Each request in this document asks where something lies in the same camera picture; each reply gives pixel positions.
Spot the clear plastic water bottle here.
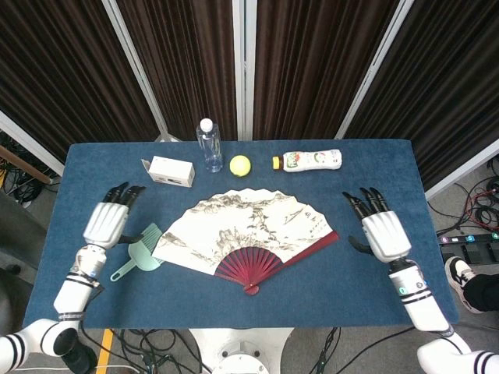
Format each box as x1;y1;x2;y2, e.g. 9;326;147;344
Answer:
196;118;224;173

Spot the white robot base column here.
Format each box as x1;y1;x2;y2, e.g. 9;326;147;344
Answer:
189;328;294;374

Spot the light green hand brush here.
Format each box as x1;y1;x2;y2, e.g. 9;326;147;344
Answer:
110;222;165;282

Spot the black trouser leg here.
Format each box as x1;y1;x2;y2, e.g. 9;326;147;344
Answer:
463;272;499;312

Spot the black floor cable tangle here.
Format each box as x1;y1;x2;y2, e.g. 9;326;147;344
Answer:
0;132;59;207
426;159;499;235
80;328;214;374

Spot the red ribbed paper folding fan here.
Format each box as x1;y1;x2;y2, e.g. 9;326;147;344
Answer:
150;188;340;296

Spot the yellow tennis ball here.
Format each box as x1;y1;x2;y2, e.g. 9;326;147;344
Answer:
228;154;253;178

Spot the white drink bottle yellow cap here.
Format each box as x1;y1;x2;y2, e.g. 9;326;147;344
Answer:
271;149;343;173

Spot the white black sneaker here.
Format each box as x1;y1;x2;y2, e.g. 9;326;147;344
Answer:
444;256;487;314

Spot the brown wooden rod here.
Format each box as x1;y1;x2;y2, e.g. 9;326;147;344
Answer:
0;146;51;185

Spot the blue fabric table cover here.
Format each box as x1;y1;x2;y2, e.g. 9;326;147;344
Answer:
22;139;460;330

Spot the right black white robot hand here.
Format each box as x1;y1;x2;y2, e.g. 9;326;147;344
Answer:
342;187;412;264

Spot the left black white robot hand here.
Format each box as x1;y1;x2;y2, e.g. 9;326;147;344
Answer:
82;182;147;250

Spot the white cardboard box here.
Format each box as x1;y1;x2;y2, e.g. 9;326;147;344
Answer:
140;155;196;189

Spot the brown curtain screen panel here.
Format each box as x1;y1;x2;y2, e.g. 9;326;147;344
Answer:
0;0;169;176
243;0;415;140
335;0;499;200
101;0;247;141

